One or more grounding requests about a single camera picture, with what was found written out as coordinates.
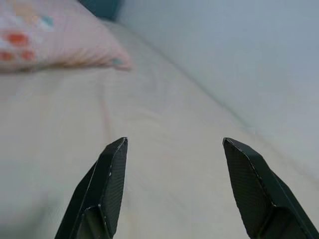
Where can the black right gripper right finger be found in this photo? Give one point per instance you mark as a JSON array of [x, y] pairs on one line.
[[254, 189]]

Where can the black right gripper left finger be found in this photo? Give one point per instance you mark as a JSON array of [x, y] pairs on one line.
[[99, 194]]

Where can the pink patterned pillow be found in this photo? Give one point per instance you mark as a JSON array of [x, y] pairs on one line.
[[62, 44]]

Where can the cream bed sheet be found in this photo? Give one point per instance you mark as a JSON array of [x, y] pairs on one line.
[[162, 99]]

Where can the teal upholstered headboard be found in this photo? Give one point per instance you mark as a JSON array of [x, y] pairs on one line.
[[102, 7]]

